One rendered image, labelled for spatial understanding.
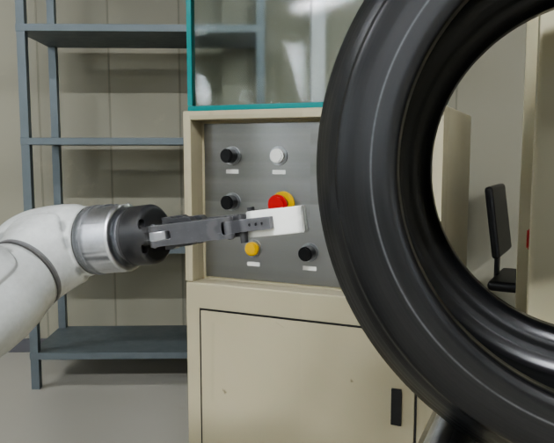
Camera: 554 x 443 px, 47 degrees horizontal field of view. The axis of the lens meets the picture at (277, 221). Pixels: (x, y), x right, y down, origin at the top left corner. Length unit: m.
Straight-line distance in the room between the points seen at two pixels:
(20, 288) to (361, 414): 0.77
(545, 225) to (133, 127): 3.12
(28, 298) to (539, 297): 0.64
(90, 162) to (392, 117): 3.38
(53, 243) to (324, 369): 0.68
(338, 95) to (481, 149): 3.39
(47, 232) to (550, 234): 0.64
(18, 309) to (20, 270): 0.05
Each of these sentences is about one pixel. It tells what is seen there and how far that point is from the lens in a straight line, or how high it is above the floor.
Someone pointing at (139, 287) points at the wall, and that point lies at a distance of 3.88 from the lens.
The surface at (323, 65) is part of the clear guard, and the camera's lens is 1.30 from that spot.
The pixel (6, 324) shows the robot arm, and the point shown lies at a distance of 0.77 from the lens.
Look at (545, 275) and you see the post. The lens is 0.92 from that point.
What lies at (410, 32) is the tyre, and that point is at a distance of 0.55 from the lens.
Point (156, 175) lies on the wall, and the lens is 3.78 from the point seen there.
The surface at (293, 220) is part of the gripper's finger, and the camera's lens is 0.71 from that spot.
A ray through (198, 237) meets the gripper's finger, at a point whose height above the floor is 1.09.
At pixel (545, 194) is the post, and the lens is 0.90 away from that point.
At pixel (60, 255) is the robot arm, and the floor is 1.06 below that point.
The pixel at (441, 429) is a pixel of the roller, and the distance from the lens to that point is 0.66.
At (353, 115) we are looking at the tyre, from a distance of 0.55.
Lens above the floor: 1.18
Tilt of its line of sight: 6 degrees down
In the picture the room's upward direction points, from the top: straight up
